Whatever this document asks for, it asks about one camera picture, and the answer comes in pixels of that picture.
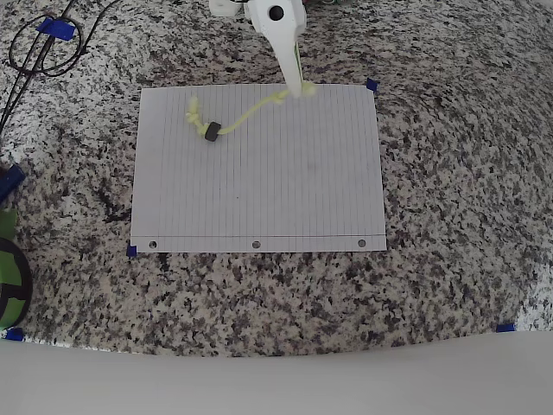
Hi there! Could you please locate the yellow knotted rope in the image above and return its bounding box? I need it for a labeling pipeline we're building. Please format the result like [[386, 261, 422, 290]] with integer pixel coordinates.
[[185, 81, 319, 137]]

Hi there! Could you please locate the lined paper sheet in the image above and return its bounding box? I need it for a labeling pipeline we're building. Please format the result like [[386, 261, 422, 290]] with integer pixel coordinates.
[[129, 84, 388, 254]]

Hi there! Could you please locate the large blue tape strip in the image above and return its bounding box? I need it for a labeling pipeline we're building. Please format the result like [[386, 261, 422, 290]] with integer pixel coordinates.
[[35, 16, 78, 42]]

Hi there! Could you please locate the blue cylindrical object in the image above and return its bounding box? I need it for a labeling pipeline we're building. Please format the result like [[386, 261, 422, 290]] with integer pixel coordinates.
[[0, 163, 26, 204]]

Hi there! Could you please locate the green flat piece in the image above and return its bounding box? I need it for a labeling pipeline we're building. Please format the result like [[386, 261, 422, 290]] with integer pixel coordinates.
[[0, 208, 18, 239]]

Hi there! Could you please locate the black and green round stand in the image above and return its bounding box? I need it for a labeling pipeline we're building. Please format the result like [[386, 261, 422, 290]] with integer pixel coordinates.
[[0, 236, 34, 329]]

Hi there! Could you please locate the black looped cable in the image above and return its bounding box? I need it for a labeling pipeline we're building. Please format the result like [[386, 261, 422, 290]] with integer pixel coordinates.
[[8, 0, 123, 79]]

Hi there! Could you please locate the straight black cable pair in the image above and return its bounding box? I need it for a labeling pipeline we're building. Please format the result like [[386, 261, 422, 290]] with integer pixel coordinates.
[[0, 0, 77, 133]]

